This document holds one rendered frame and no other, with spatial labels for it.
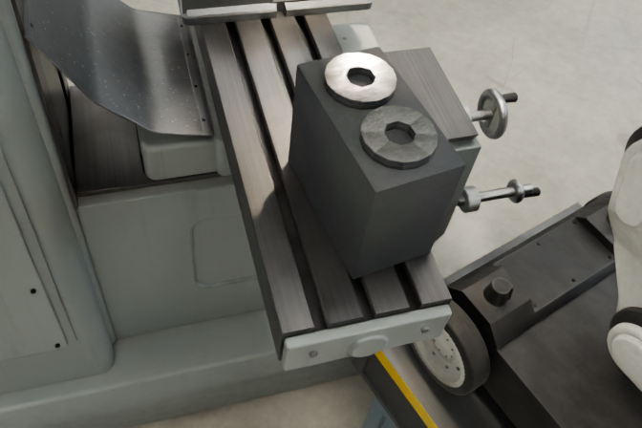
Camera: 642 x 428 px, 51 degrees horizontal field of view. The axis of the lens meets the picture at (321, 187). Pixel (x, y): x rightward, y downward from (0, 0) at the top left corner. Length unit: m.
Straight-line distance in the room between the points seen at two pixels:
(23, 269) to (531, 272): 0.95
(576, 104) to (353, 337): 2.00
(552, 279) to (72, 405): 1.07
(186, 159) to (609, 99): 1.98
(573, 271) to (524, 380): 0.26
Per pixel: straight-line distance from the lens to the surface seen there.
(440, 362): 1.41
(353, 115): 0.80
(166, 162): 1.18
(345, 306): 0.86
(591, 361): 1.38
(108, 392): 1.64
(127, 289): 1.49
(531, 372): 1.32
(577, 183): 2.45
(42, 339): 1.48
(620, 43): 3.14
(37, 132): 1.07
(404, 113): 0.80
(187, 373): 1.63
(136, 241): 1.34
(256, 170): 0.97
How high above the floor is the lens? 1.68
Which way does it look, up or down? 51 degrees down
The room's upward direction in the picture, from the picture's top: 9 degrees clockwise
